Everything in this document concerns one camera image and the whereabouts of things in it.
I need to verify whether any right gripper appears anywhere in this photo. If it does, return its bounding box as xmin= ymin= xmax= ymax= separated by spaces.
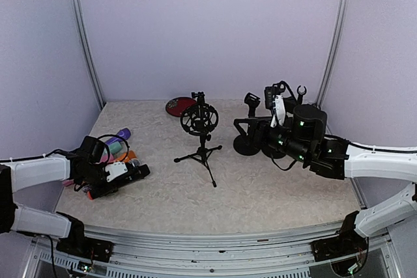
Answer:
xmin=234 ymin=115 xmax=312 ymax=163

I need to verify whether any black stand of orange microphone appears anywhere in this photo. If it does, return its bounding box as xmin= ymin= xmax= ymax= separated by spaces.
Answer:
xmin=233 ymin=92 xmax=261 ymax=156

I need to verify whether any black microphone orange ring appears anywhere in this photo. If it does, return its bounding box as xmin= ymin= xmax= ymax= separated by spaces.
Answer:
xmin=86 ymin=163 xmax=151 ymax=201

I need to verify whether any teal microphone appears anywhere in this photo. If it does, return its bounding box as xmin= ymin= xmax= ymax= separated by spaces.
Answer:
xmin=104 ymin=141 xmax=122 ymax=155

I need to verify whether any black stand of pink microphone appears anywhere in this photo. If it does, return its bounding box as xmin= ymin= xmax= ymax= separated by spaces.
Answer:
xmin=261 ymin=147 xmax=285 ymax=160

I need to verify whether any purple microphone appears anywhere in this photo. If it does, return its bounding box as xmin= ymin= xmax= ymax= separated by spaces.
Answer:
xmin=105 ymin=128 xmax=132 ymax=145

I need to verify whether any black tripod shock-mount stand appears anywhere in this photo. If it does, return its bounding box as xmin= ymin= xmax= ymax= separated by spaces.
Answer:
xmin=173 ymin=90 xmax=223 ymax=188

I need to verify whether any black stand of purple microphone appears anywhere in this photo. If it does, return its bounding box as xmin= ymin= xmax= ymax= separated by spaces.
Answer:
xmin=296 ymin=85 xmax=307 ymax=105

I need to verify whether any rhinestone silver microphone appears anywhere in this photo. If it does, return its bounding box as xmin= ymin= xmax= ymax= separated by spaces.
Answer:
xmin=128 ymin=158 xmax=141 ymax=167

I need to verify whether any pink microphone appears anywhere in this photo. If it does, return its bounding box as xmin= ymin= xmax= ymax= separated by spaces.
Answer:
xmin=62 ymin=179 xmax=74 ymax=187

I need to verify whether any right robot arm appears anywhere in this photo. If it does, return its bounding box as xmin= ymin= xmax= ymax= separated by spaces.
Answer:
xmin=233 ymin=104 xmax=416 ymax=262

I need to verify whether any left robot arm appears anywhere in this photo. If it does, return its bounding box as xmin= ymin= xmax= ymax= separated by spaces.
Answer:
xmin=1 ymin=136 xmax=140 ymax=262

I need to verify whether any red floral plate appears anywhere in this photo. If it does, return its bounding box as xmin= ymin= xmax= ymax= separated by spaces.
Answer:
xmin=165 ymin=97 xmax=195 ymax=117

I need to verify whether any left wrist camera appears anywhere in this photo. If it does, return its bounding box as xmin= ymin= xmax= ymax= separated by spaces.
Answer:
xmin=104 ymin=161 xmax=128 ymax=182

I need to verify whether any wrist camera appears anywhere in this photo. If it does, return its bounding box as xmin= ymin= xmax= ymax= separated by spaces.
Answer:
xmin=264 ymin=83 xmax=286 ymax=128
xmin=104 ymin=161 xmax=128 ymax=182

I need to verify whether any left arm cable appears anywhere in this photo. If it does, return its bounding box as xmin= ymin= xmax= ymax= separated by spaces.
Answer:
xmin=97 ymin=133 xmax=131 ymax=161

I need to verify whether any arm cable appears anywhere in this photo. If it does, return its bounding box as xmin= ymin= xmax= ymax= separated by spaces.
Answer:
xmin=273 ymin=80 xmax=296 ymax=100
xmin=97 ymin=133 xmax=131 ymax=161

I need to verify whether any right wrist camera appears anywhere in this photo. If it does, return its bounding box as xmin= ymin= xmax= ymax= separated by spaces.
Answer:
xmin=264 ymin=83 xmax=286 ymax=128

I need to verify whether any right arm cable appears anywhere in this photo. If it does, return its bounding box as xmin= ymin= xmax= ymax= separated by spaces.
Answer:
xmin=273 ymin=80 xmax=296 ymax=100

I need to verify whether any front aluminium rail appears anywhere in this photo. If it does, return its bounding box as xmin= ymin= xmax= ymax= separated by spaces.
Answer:
xmin=19 ymin=221 xmax=405 ymax=278

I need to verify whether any right aluminium frame post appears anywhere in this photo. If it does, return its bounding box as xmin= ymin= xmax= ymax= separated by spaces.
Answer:
xmin=315 ymin=0 xmax=349 ymax=107

